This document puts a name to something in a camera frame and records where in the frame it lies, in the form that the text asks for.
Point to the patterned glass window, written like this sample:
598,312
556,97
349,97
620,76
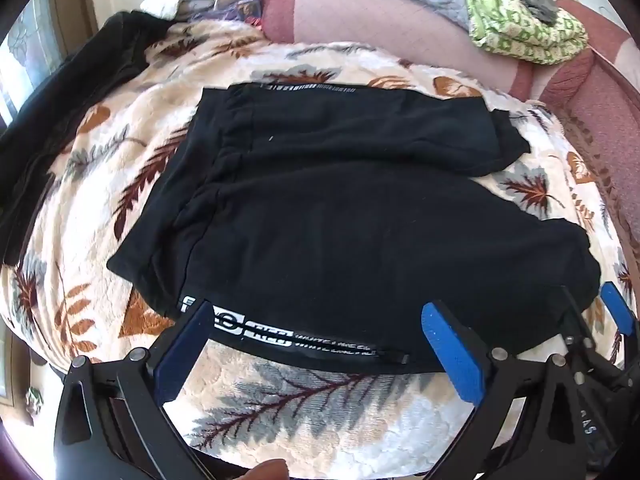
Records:
25,50

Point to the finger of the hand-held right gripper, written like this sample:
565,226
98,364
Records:
575,327
617,307

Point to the dark cloth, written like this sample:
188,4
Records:
60,110

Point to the person's left hand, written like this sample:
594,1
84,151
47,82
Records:
265,470

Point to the black pants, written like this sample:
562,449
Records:
325,210

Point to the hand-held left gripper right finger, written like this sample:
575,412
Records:
450,355

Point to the leaf-printed fleece blanket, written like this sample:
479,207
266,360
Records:
280,400

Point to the colourful printed cloth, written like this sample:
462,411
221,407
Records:
245,10

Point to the green patterned folded cloth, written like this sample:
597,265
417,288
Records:
520,35

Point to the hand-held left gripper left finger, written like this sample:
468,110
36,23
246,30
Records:
180,355

